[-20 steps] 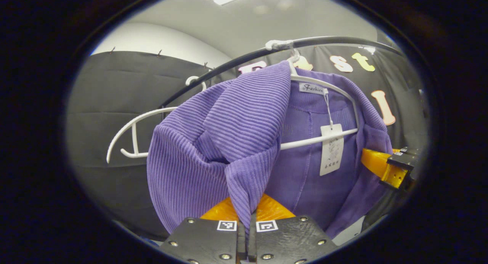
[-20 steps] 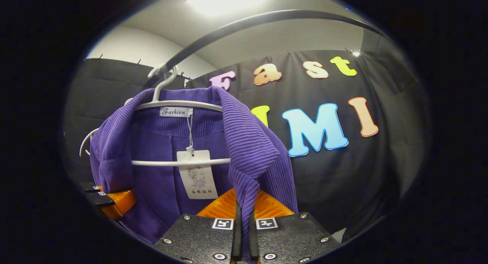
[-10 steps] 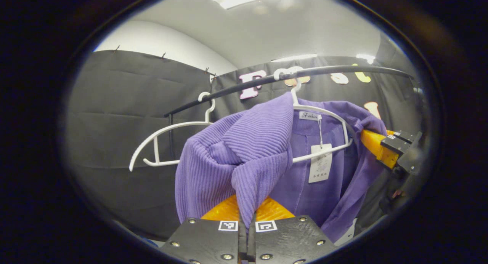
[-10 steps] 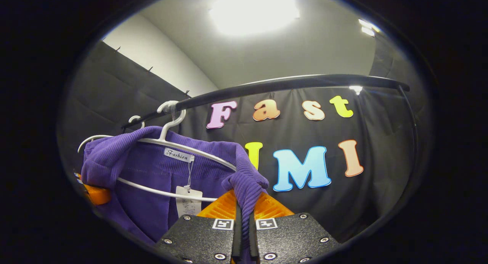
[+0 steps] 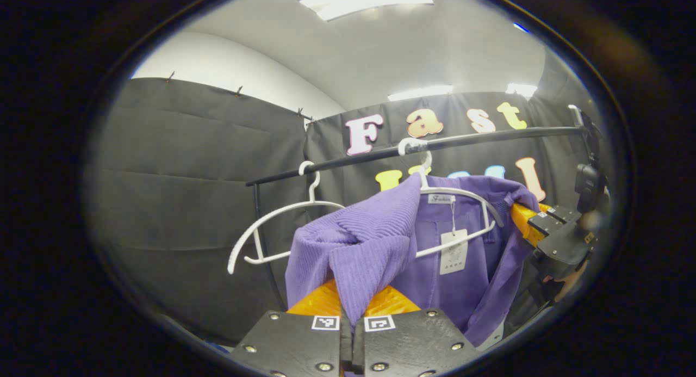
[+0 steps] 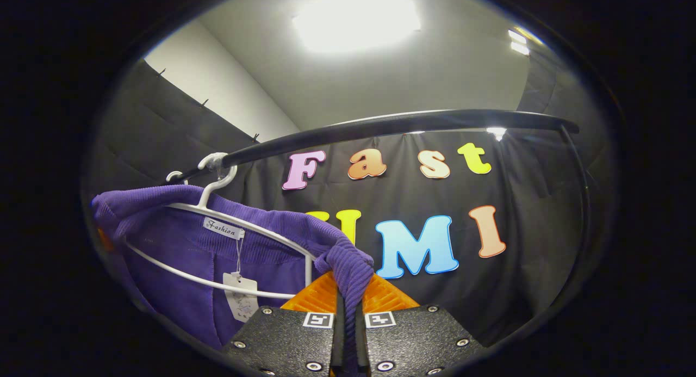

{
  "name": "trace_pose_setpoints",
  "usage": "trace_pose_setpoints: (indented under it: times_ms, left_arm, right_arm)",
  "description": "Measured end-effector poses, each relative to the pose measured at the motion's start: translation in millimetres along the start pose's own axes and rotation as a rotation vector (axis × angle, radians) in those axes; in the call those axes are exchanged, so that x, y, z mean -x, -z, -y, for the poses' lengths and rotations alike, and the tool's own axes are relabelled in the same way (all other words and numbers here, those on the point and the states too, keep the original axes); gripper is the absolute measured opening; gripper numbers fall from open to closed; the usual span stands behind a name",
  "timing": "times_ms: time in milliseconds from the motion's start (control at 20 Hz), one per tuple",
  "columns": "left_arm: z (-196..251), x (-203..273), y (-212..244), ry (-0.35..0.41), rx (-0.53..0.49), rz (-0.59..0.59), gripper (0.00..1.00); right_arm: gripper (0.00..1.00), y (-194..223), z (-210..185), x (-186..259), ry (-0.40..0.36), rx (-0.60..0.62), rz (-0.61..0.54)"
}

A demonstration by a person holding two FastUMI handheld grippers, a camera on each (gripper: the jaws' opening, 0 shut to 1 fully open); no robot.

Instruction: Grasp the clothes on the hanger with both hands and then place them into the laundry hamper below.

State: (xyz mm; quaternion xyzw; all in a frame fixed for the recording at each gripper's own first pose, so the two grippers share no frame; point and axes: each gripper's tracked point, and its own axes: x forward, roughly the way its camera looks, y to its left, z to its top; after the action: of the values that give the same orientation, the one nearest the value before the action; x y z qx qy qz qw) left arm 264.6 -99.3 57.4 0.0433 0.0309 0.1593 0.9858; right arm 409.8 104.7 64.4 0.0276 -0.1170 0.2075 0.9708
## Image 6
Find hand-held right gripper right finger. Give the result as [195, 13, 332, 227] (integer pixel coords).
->
[356, 273, 488, 377]

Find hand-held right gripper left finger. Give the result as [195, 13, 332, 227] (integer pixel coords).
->
[220, 270, 346, 377]

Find purple corduroy jacket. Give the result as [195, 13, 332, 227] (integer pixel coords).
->
[89, 183, 376, 375]

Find black clothes rack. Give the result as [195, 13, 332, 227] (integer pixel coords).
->
[172, 108, 596, 292]

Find white garment hang tag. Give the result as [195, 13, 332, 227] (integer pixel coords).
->
[222, 271, 259, 324]

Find black backdrop cloth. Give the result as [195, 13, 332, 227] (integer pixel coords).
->
[82, 39, 618, 349]

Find large ceiling light panel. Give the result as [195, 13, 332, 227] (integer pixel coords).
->
[291, 0, 423, 55]

